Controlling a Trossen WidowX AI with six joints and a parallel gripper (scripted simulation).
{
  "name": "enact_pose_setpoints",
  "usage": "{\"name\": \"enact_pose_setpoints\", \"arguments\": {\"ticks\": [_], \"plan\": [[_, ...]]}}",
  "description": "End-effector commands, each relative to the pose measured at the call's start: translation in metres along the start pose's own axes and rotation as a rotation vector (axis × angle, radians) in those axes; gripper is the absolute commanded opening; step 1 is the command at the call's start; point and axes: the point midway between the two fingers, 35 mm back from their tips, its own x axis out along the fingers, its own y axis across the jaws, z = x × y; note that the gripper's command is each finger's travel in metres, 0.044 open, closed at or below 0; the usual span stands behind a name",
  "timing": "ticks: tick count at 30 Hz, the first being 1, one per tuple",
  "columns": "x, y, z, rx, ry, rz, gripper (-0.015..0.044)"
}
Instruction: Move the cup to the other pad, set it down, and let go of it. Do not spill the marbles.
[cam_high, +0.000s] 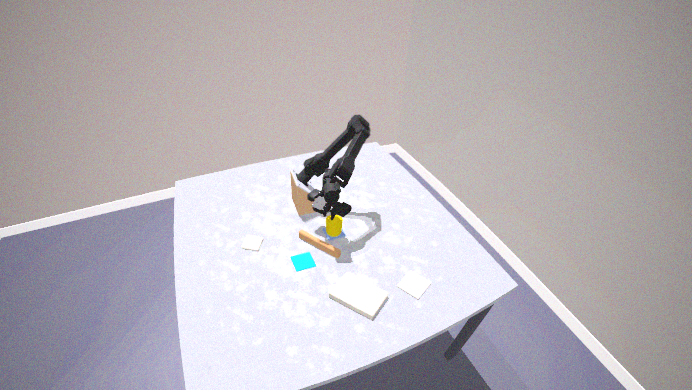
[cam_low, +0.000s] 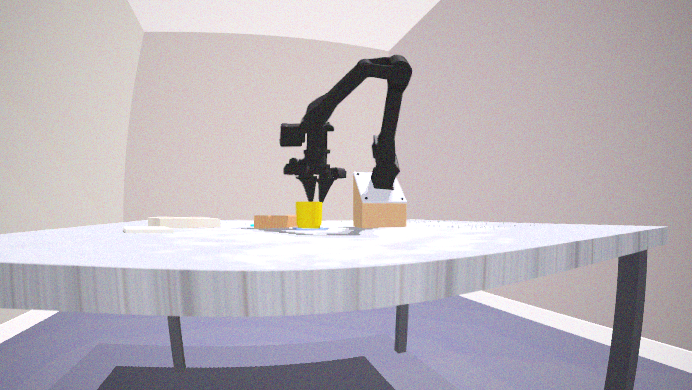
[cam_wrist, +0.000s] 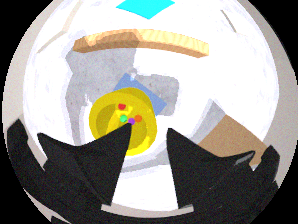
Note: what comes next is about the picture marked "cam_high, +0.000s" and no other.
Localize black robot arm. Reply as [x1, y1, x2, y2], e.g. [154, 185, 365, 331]
[296, 115, 371, 214]

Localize white flat block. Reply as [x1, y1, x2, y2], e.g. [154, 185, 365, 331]
[329, 273, 389, 320]

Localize yellow cup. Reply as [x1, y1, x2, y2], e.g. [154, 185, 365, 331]
[326, 215, 343, 237]

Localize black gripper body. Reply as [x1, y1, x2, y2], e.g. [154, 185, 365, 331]
[307, 188, 352, 217]

